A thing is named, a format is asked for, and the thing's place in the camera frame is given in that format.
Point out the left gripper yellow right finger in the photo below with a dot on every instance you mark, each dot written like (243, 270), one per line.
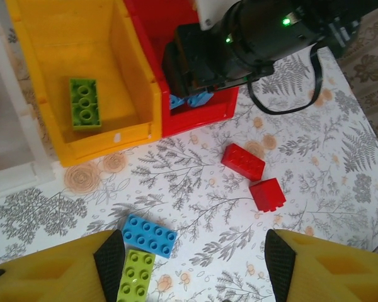
(334, 277)

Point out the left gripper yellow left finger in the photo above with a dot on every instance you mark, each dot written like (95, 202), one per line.
(50, 277)

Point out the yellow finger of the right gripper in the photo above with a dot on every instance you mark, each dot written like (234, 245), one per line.
(201, 59)
(176, 72)

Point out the long blue lego brick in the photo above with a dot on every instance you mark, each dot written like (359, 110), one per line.
(175, 102)
(201, 99)
(149, 236)

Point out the long green lego brick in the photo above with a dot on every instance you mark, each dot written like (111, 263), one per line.
(135, 277)
(85, 104)

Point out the long red lego brick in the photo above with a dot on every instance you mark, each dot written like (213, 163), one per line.
(242, 162)

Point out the red plastic bin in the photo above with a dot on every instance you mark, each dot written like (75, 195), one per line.
(189, 122)

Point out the yellow plastic bin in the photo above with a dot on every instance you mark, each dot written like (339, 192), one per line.
(119, 63)

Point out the white plastic bin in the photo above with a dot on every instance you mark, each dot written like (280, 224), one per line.
(15, 179)

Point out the small red lego brick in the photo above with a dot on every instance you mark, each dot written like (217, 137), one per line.
(266, 195)

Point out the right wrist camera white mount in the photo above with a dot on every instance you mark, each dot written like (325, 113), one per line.
(208, 12)

